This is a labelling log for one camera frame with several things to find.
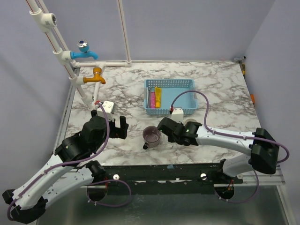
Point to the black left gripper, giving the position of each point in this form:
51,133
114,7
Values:
119,132

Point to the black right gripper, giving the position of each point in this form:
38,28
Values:
170,139

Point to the clear textured glass tray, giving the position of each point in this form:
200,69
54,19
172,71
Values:
162,141

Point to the purple mug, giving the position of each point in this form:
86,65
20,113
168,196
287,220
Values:
151,137

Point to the light blue perforated basket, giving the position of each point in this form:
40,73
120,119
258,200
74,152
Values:
176,90

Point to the yellow mug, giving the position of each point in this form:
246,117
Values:
190,120

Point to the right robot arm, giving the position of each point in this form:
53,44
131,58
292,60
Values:
258,149

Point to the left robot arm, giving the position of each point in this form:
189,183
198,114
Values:
71,166

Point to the orange tap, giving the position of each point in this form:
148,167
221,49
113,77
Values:
97,77

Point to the orange clip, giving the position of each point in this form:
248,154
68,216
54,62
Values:
252,98

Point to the blue tap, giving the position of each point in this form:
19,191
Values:
84,51

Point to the yellow clamp tool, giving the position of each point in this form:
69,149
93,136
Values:
241,62

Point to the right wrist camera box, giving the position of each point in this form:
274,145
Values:
177,115

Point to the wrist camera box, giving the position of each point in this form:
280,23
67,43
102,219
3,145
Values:
109,107
177,115

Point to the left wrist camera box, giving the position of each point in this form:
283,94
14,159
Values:
109,107

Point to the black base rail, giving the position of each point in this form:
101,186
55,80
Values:
157,179

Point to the white pvc pipe frame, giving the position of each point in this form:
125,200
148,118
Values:
47,22

